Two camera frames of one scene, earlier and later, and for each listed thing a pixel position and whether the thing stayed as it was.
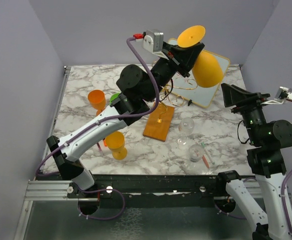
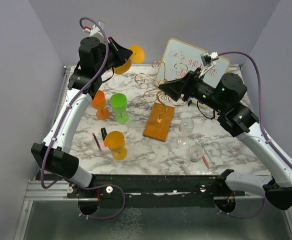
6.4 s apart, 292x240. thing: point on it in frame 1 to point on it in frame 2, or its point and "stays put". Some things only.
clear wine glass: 186,127 stays put
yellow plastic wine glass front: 115,142 stays put
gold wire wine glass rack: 162,112 stays put
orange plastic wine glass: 97,99 stays put
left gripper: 181,59 to 122,53
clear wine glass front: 196,152 stays put
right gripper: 233,94 to 186,85
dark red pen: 99,147 stays put
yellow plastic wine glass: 207,71 to 137,57
